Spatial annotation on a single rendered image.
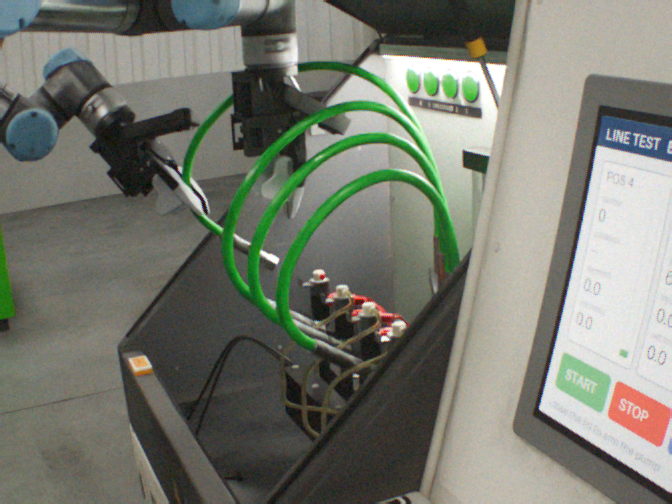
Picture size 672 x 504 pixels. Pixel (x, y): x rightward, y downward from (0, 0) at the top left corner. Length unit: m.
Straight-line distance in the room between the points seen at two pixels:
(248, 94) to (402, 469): 0.52
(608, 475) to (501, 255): 0.26
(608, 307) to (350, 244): 0.92
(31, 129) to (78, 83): 0.17
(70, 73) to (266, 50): 0.38
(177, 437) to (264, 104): 0.47
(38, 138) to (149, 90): 6.58
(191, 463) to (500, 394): 0.45
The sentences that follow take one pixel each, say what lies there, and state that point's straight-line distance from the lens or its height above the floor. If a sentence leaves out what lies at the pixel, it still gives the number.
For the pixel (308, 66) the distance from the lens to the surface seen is 1.23.
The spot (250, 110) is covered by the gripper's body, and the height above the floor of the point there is 1.38.
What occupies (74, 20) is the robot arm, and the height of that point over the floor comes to 1.52.
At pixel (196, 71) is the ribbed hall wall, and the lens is 7.92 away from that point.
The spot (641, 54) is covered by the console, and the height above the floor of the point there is 1.47.
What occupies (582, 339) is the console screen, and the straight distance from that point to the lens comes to 0.74.
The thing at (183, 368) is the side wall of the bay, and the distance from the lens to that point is 1.54.
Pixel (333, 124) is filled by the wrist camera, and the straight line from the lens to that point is 1.15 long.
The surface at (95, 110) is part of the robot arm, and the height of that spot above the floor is 1.38.
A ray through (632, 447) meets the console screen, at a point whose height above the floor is 1.16.
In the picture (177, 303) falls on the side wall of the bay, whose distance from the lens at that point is 1.49.
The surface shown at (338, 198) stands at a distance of 0.92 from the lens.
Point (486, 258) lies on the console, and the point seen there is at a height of 1.25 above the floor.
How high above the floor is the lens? 1.50
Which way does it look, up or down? 16 degrees down
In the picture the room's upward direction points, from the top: 3 degrees counter-clockwise
